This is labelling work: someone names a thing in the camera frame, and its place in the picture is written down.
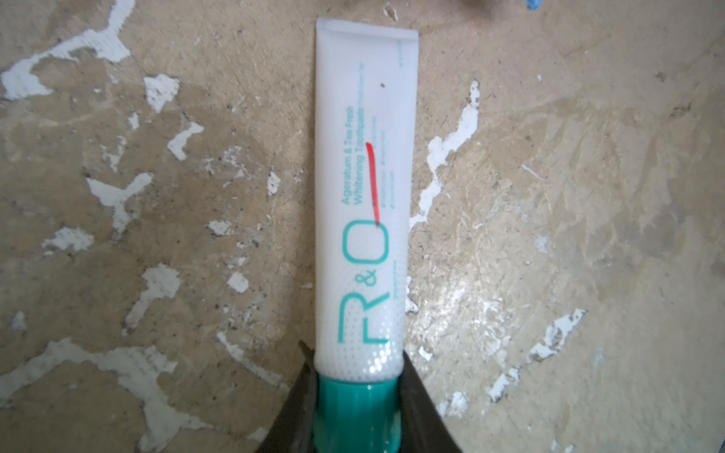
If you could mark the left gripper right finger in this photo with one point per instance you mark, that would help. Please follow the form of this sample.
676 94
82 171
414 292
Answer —
422 427

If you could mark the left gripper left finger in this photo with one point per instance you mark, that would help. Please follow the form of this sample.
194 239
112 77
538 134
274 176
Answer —
292 430

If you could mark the green cap toothpaste tube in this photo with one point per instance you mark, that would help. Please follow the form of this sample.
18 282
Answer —
365 103

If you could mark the blue microfiber cloth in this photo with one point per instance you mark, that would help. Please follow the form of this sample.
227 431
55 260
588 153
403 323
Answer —
533 5

